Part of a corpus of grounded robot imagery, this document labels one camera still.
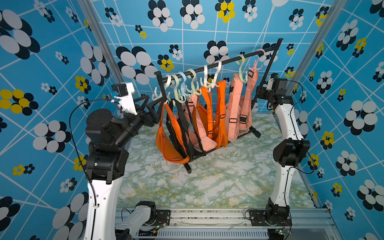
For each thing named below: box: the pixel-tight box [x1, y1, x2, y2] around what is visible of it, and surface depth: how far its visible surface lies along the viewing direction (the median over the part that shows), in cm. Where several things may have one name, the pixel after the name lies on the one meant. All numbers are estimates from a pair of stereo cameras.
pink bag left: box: [183, 94, 218, 151], surface depth 78 cm
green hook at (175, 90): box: [171, 74, 187, 104], surface depth 61 cm
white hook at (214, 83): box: [207, 60, 222, 93], surface depth 67 cm
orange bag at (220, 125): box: [195, 80, 229, 149], surface depth 76 cm
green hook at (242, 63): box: [235, 54, 249, 83], surface depth 69 cm
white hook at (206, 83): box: [203, 65, 213, 88], surface depth 61 cm
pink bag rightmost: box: [237, 69, 259, 136], surface depth 88 cm
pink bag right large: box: [225, 73, 245, 142], surface depth 79 cm
